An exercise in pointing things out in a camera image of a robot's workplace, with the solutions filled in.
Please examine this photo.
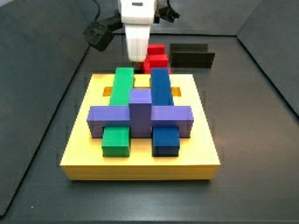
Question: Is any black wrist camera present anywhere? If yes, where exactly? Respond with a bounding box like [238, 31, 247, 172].
[82, 15, 122, 52]

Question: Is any yellow wooden board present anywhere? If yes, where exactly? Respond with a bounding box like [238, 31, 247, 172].
[60, 74, 220, 180]

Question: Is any green block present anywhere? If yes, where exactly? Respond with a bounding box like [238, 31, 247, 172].
[101, 67, 134, 158]

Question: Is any red puzzle block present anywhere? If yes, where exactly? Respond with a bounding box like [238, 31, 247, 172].
[140, 44, 168, 74]

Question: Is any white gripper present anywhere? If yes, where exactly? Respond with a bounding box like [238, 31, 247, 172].
[117, 0, 156, 62]

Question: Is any purple cross block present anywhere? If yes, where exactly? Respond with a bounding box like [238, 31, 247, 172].
[86, 89, 193, 138]

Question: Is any blue block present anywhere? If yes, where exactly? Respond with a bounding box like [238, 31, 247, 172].
[150, 68, 180, 157]

